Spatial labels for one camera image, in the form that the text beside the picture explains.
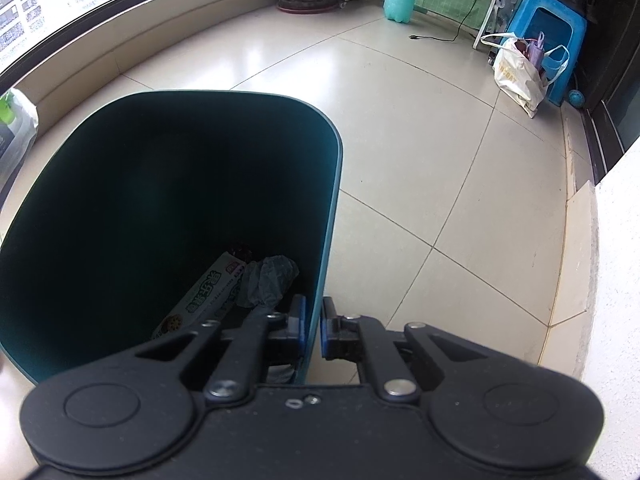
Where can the white green printed box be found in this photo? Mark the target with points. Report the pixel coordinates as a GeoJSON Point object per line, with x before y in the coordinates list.
{"type": "Point", "coordinates": [210, 293]}

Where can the white tote bag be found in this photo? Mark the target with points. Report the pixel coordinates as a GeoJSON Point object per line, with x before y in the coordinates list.
{"type": "Point", "coordinates": [524, 70]}

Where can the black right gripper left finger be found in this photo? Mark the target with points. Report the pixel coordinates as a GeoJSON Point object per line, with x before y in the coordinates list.
{"type": "Point", "coordinates": [223, 360]}

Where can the dark teal trash bin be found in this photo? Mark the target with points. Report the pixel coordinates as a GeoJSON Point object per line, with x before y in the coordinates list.
{"type": "Point", "coordinates": [143, 196]}

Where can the blue plastic stool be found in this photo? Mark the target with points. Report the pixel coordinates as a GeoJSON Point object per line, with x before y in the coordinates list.
{"type": "Point", "coordinates": [563, 29]}

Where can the small blue ball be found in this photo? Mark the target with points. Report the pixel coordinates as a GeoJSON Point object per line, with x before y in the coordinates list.
{"type": "Point", "coordinates": [576, 98]}

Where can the grey paper wad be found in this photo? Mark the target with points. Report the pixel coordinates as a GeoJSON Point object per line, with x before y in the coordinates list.
{"type": "Point", "coordinates": [264, 283]}

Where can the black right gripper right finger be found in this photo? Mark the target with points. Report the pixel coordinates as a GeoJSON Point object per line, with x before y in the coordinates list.
{"type": "Point", "coordinates": [400, 366]}

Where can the translucent bag green item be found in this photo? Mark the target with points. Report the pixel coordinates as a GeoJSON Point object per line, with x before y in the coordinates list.
{"type": "Point", "coordinates": [19, 125]}

